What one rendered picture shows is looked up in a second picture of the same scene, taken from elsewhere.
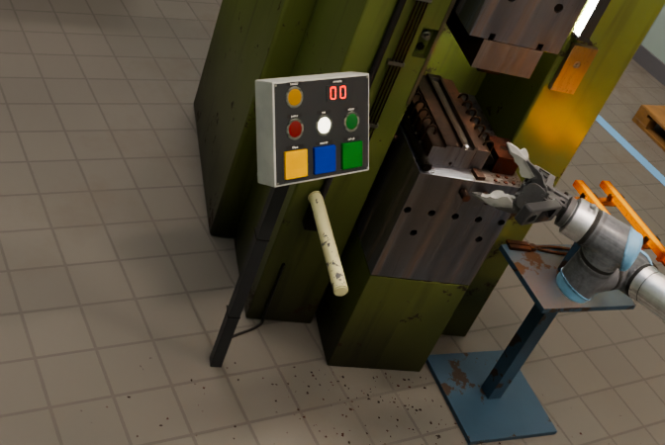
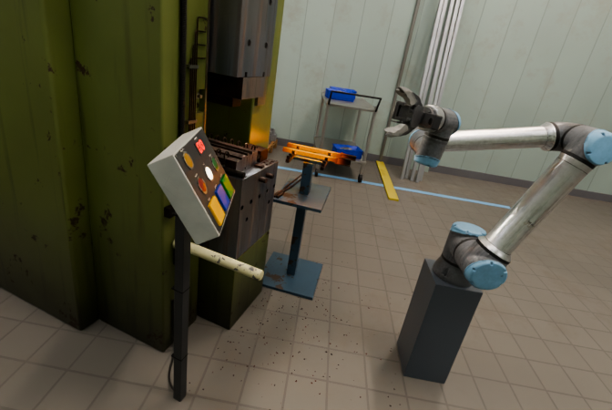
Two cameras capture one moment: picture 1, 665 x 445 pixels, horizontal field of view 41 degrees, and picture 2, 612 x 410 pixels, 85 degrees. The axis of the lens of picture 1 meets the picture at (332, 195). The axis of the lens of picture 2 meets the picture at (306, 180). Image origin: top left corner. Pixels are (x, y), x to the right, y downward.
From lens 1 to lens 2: 1.55 m
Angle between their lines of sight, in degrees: 43
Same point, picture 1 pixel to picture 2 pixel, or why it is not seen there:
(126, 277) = not seen: outside the picture
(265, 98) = (170, 172)
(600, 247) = (450, 125)
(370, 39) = (172, 110)
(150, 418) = not seen: outside the picture
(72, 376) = not seen: outside the picture
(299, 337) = (200, 332)
